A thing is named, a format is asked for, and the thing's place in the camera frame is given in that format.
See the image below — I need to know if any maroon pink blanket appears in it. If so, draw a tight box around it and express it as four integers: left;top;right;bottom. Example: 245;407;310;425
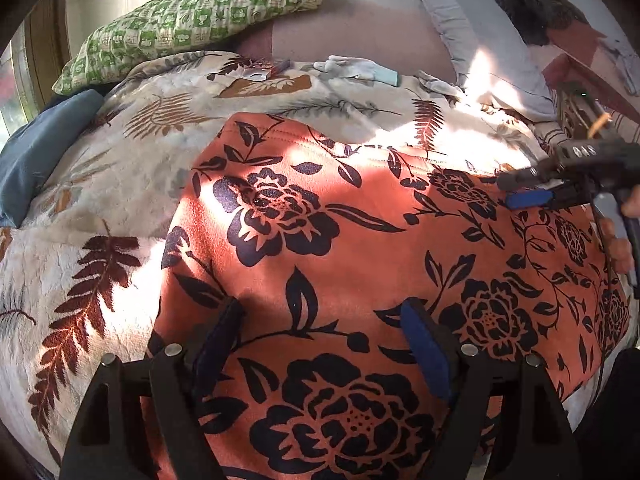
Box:
540;20;640;126

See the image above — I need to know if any leaf print blanket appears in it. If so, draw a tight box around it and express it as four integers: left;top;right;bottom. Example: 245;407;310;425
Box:
0;50;591;476

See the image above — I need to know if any person's dark clothing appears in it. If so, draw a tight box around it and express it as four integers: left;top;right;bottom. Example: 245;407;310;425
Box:
575;345;640;480

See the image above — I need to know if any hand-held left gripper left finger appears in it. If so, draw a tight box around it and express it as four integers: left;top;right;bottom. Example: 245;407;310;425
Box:
59;296;246;480

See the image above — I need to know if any grey pillow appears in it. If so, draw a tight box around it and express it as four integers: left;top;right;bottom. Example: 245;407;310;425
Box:
394;0;558;121

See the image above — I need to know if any pink bed sheet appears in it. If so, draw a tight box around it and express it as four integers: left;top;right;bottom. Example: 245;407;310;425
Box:
235;0;458;83

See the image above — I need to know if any green checked pillow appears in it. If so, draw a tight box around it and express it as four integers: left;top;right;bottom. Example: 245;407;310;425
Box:
51;0;332;96

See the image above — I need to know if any person's right hand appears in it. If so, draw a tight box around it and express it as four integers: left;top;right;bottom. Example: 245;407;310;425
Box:
599;216;636;276

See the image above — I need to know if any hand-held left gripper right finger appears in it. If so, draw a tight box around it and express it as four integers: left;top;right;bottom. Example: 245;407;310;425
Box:
400;297;573;480

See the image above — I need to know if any blue folded cloth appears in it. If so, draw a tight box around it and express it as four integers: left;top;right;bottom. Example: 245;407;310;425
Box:
0;89;105;228

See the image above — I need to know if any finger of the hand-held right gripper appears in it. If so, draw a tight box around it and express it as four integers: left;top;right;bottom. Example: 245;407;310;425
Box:
504;187;591;212
495;162;566;191

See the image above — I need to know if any small foil packet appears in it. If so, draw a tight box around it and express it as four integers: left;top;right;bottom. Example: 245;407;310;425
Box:
239;57;292;81

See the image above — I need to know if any dark furry cushion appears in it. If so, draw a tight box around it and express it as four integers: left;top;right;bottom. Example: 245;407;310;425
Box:
491;0;591;46

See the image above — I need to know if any white crumpled cloth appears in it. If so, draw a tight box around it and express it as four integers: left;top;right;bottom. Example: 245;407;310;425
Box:
602;35;638;68

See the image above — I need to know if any stained glass window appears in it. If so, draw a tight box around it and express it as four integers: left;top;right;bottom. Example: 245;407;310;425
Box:
0;25;31;136

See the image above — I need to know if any wooden window frame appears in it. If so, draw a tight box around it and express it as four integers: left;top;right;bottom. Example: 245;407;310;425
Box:
25;0;71;106

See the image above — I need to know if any orange floral shirt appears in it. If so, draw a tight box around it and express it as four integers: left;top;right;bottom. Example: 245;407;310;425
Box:
141;112;632;480

